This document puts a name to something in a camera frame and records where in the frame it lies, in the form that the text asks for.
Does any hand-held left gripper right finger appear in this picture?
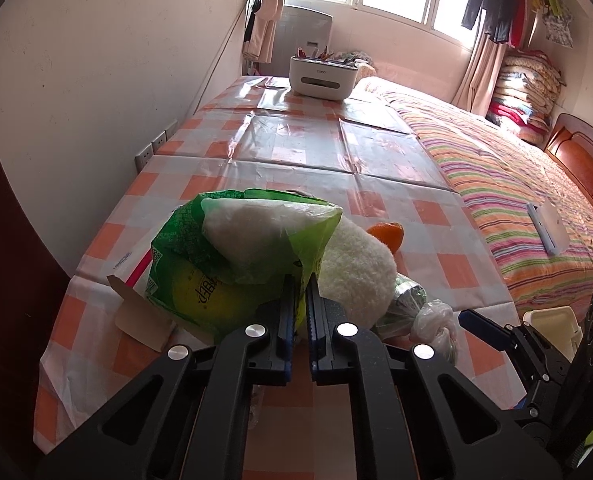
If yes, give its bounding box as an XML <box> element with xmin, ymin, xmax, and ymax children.
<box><xmin>305</xmin><ymin>277</ymin><xmax>562</xmax><ymax>480</ymax></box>

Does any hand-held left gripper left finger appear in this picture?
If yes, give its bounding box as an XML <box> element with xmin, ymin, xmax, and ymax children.
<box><xmin>36</xmin><ymin>275</ymin><xmax>307</xmax><ymax>480</ymax></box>

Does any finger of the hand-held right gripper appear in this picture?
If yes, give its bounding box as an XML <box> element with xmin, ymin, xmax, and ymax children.
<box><xmin>458</xmin><ymin>308</ymin><xmax>580</xmax><ymax>401</ymax></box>

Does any white tissue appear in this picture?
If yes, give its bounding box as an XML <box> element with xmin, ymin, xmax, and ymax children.
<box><xmin>411</xmin><ymin>300</ymin><xmax>460</xmax><ymax>367</ymax></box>

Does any cream plastic bin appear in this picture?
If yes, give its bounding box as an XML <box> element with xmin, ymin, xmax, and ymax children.
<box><xmin>521</xmin><ymin>306</ymin><xmax>585</xmax><ymax>361</ymax></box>

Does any white fluffy ball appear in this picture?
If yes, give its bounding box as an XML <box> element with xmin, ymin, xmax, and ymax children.
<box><xmin>296</xmin><ymin>215</ymin><xmax>398</xmax><ymax>341</ymax></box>

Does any clear plastic bottle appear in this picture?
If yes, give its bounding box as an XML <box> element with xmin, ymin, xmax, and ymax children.
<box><xmin>377</xmin><ymin>272</ymin><xmax>428</xmax><ymax>337</ymax></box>

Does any green plastic bag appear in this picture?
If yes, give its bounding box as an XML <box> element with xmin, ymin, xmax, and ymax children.
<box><xmin>149</xmin><ymin>187</ymin><xmax>345</xmax><ymax>346</ymax></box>

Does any orange peel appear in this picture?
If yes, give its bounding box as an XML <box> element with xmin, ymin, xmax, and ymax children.
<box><xmin>367</xmin><ymin>222</ymin><xmax>406</xmax><ymax>252</ymax></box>

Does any small white cardboard box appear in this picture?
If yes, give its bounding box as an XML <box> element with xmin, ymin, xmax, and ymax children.
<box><xmin>107</xmin><ymin>250</ymin><xmax>178</xmax><ymax>353</ymax></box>

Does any blue and white case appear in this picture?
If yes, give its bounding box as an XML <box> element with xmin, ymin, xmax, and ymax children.
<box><xmin>527</xmin><ymin>199</ymin><xmax>570</xmax><ymax>255</ymax></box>

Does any striped bed sheet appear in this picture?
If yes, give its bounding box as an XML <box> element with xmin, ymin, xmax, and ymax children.
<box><xmin>351</xmin><ymin>76</ymin><xmax>593</xmax><ymax>322</ymax></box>

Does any orange checked tablecloth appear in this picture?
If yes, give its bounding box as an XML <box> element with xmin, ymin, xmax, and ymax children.
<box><xmin>34</xmin><ymin>75</ymin><xmax>522</xmax><ymax>480</ymax></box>

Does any wooden bed headboard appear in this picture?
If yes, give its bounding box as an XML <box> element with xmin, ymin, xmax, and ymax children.
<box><xmin>544</xmin><ymin>112</ymin><xmax>593</xmax><ymax>241</ymax></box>

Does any stack of folded quilts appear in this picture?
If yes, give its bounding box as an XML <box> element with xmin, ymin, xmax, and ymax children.
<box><xmin>487</xmin><ymin>50</ymin><xmax>562</xmax><ymax>143</ymax></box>

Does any white desk organiser box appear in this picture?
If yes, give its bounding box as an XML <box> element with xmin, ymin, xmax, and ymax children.
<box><xmin>289</xmin><ymin>46</ymin><xmax>360</xmax><ymax>97</ymax></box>

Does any beige curtain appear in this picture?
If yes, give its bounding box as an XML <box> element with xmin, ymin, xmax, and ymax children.
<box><xmin>241</xmin><ymin>0</ymin><xmax>288</xmax><ymax>66</ymax></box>
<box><xmin>451</xmin><ymin>35</ymin><xmax>508</xmax><ymax>113</ymax></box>

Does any floral covered bundle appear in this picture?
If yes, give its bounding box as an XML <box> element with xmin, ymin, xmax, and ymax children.
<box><xmin>335</xmin><ymin>50</ymin><xmax>377</xmax><ymax>79</ymax></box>

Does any white floor appliance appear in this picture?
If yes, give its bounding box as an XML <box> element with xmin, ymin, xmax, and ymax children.
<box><xmin>271</xmin><ymin>4</ymin><xmax>333</xmax><ymax>78</ymax></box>

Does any printed hanging cloth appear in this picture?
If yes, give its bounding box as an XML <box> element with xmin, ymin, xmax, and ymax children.
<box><xmin>544</xmin><ymin>6</ymin><xmax>575</xmax><ymax>49</ymax></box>

